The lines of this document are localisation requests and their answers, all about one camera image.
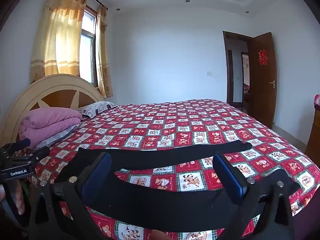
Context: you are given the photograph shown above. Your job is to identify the window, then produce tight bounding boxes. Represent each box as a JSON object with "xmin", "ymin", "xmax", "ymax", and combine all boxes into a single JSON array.
[{"xmin": 79, "ymin": 5, "xmax": 99, "ymax": 87}]

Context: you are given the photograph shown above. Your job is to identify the red paper door decoration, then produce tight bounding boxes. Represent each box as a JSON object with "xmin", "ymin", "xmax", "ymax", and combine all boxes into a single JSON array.
[{"xmin": 258, "ymin": 50, "xmax": 269, "ymax": 66}]

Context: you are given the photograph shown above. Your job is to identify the person's left hand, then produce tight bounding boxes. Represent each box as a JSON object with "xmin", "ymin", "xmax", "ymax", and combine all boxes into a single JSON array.
[{"xmin": 14, "ymin": 180, "xmax": 27, "ymax": 216}]

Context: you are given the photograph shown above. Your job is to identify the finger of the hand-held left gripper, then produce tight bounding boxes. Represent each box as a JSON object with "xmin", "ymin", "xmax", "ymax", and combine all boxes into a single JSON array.
[
  {"xmin": 14, "ymin": 138, "xmax": 32, "ymax": 151},
  {"xmin": 27, "ymin": 146, "xmax": 50, "ymax": 162}
]

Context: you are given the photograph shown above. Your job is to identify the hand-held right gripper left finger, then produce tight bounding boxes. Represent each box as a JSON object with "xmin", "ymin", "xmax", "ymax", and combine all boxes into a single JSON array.
[{"xmin": 29, "ymin": 152, "xmax": 112, "ymax": 240}]

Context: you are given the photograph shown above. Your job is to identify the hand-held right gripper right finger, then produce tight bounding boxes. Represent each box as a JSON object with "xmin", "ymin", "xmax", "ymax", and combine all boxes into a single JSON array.
[{"xmin": 213, "ymin": 153, "xmax": 296, "ymax": 240}]

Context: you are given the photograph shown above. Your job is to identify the patterned white pillow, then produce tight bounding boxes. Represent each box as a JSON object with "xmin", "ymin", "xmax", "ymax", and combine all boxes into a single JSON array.
[{"xmin": 76, "ymin": 101, "xmax": 117, "ymax": 119}]

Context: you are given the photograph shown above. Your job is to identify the folded pink quilt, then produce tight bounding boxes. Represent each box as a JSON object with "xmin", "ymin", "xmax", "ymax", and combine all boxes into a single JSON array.
[{"xmin": 19, "ymin": 107, "xmax": 82, "ymax": 148}]

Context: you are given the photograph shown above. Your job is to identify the black pants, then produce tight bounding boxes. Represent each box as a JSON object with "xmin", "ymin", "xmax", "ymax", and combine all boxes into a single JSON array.
[{"xmin": 54, "ymin": 140, "xmax": 300, "ymax": 233}]

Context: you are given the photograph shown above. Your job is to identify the red printed bedsheet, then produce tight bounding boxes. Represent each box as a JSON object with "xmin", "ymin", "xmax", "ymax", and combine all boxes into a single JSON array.
[{"xmin": 30, "ymin": 99, "xmax": 319, "ymax": 240}]

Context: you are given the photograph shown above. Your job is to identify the brown door frame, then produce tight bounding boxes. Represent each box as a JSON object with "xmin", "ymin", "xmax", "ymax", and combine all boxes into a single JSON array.
[{"xmin": 222, "ymin": 31, "xmax": 254, "ymax": 111}]

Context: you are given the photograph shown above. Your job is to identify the wooden cabinet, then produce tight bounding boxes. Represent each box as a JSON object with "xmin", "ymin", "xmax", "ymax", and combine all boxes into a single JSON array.
[{"xmin": 304, "ymin": 108, "xmax": 320, "ymax": 166}]

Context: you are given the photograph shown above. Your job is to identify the wide yellow curtain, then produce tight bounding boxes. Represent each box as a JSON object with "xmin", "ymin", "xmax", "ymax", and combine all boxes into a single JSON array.
[{"xmin": 30, "ymin": 0, "xmax": 88, "ymax": 84}]

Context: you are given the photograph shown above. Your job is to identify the narrow yellow curtain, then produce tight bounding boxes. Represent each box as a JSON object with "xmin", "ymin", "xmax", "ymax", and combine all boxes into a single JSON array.
[{"xmin": 96, "ymin": 5, "xmax": 114, "ymax": 99}]

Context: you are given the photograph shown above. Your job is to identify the cream wooden headboard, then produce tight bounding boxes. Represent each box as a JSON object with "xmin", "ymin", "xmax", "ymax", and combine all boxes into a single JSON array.
[{"xmin": 0, "ymin": 74, "xmax": 105, "ymax": 147}]

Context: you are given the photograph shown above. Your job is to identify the brown wooden door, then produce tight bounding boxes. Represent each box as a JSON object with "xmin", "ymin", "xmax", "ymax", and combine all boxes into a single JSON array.
[{"xmin": 250, "ymin": 32, "xmax": 278, "ymax": 129}]

